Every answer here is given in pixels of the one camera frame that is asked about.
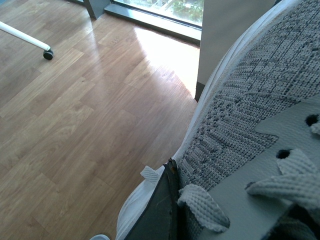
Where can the light blue slide slipper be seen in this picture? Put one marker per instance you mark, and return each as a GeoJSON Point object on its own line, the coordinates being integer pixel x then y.
{"type": "Point", "coordinates": [100, 237]}

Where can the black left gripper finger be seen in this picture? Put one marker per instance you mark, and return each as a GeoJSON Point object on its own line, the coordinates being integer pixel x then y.
{"type": "Point", "coordinates": [159, 221]}

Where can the grey knit sneaker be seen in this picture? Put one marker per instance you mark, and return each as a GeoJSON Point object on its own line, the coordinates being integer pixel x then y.
{"type": "Point", "coordinates": [249, 165]}

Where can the white table leg with caster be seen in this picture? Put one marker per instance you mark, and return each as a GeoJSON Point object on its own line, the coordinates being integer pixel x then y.
{"type": "Point", "coordinates": [48, 54]}

